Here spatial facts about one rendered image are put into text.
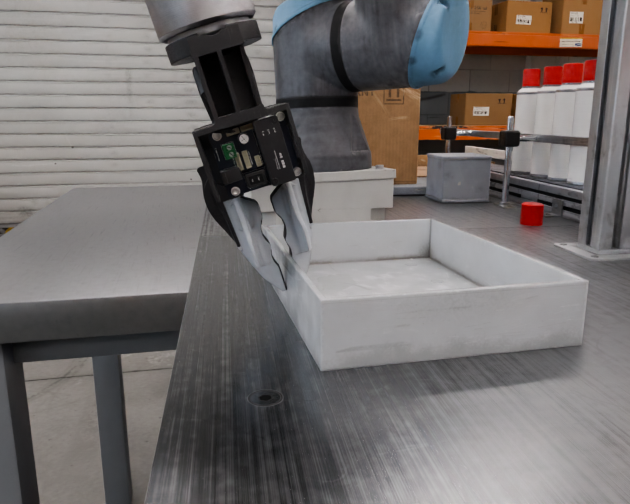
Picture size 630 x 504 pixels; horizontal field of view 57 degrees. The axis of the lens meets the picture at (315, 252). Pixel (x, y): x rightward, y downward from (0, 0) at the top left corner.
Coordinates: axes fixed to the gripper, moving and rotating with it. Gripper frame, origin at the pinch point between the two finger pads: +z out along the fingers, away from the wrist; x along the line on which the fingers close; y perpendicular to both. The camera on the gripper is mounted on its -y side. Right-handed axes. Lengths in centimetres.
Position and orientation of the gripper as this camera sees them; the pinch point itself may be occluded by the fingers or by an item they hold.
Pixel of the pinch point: (286, 271)
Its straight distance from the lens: 51.1
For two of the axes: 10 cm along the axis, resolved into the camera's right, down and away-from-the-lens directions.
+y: 1.7, 2.3, -9.6
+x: 9.4, -3.2, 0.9
